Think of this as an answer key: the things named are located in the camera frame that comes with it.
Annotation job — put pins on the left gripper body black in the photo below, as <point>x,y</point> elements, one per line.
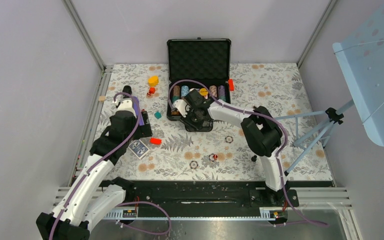
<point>144,130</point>

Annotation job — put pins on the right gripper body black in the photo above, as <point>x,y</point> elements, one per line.
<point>194,117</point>

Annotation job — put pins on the black poker chip case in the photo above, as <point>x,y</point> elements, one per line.
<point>203,60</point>

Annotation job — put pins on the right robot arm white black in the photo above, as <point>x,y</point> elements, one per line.
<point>262,133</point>

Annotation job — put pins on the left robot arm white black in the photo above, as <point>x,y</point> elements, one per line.
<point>76,215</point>

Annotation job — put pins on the yellow dealer button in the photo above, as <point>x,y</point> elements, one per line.
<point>203,92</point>

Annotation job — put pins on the brown chip stack far left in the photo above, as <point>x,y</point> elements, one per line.
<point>176,92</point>

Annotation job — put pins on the blue playing card deck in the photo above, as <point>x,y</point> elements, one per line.
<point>138,148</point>

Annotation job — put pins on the purple chip stack far right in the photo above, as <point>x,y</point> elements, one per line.
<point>221,93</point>

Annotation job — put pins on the black microphone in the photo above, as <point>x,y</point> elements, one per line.
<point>127,89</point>

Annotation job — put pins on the teal small cube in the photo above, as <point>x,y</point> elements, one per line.
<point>158,115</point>

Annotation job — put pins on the red rectangular block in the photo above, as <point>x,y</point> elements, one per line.
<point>155,141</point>

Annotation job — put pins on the red block beside case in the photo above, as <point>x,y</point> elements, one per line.
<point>231,85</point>

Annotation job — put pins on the poker chip right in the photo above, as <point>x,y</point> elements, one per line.
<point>229,139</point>

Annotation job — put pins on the small red cube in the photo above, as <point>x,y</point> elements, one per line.
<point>152,90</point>

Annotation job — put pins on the poker chip with die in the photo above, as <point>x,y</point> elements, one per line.
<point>212,159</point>

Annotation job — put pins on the floral table mat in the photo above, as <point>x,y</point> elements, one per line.
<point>276,86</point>

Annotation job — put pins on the yellow cylinder block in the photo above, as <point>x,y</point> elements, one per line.
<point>153,81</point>

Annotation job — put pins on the poker chip left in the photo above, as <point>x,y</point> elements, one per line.
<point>193,164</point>

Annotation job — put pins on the light blue tripod stand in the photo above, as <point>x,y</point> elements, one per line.
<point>320,133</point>

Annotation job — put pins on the light blue perforated panel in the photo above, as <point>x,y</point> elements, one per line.
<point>361,59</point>

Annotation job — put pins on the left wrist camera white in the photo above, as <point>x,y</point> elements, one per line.
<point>125,104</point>

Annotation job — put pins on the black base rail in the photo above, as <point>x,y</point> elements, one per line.
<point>205,199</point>

